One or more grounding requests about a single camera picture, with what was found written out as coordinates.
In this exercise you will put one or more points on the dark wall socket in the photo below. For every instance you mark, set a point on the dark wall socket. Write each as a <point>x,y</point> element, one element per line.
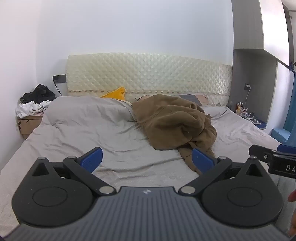
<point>59,78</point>

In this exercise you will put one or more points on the cardboard box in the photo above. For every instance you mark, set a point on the cardboard box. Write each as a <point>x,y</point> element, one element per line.
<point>26,126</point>

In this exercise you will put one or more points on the grey duvet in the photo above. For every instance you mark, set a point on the grey duvet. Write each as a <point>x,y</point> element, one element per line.
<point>92,143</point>
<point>87,111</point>

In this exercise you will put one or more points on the patchwork pillow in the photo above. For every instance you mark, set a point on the patchwork pillow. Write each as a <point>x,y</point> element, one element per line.
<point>196,98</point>

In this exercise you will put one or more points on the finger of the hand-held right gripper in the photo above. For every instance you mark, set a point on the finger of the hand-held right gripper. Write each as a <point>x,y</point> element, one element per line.
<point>288,148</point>
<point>260,151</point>

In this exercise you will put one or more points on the yellow pillow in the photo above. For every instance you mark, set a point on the yellow pillow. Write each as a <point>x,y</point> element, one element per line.
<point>115,93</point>

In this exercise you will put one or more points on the brown hoodie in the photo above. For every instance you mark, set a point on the brown hoodie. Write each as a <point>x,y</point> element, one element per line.
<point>175,120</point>

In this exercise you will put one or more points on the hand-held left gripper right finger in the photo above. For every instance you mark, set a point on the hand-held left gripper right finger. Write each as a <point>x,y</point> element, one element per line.
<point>202,160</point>

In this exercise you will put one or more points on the blue covered chair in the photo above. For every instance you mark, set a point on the blue covered chair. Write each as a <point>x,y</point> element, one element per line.
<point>281,135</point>

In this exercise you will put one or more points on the black clothes pile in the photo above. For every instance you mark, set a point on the black clothes pile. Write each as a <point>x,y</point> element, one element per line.
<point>38,93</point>

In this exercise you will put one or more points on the cream quilted headboard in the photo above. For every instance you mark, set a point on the cream quilted headboard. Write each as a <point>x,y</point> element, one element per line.
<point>148,74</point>

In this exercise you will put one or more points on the person's right hand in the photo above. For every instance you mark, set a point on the person's right hand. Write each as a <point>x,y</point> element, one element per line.
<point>294,195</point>

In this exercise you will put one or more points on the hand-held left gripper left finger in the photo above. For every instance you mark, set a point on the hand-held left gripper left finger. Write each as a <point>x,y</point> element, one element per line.
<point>92,158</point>

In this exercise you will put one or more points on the grey and white wall cabinet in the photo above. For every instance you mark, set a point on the grey and white wall cabinet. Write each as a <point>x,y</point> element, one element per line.
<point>252,58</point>

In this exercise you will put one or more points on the wall socket with white charger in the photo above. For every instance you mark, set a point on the wall socket with white charger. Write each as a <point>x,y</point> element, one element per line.
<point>247,86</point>

